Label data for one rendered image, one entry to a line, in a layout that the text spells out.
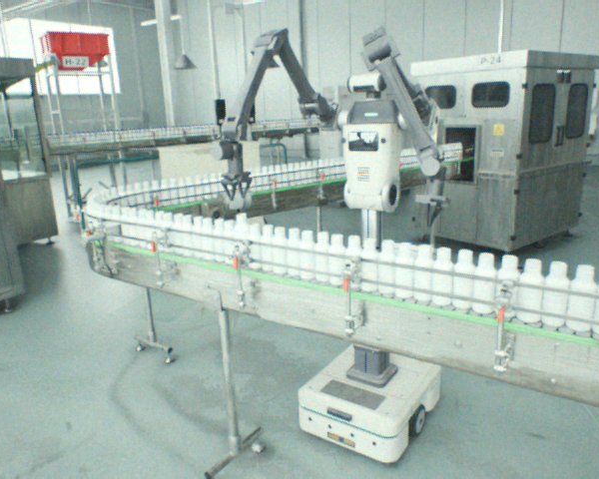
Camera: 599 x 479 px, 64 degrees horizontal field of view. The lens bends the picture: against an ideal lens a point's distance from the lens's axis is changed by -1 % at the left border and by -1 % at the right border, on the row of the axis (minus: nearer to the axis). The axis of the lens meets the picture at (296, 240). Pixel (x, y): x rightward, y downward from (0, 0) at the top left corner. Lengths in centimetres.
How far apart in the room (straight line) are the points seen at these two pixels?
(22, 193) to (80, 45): 261
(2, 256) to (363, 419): 334
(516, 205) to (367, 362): 307
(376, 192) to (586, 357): 110
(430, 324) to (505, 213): 374
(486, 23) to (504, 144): 898
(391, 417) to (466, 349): 87
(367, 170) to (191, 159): 384
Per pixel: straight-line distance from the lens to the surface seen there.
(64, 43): 827
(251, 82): 185
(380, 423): 228
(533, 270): 140
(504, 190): 514
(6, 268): 468
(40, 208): 690
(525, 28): 1367
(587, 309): 142
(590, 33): 1346
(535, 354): 145
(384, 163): 212
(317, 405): 241
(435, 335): 151
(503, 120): 510
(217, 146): 172
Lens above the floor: 158
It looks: 15 degrees down
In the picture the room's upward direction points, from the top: 2 degrees counter-clockwise
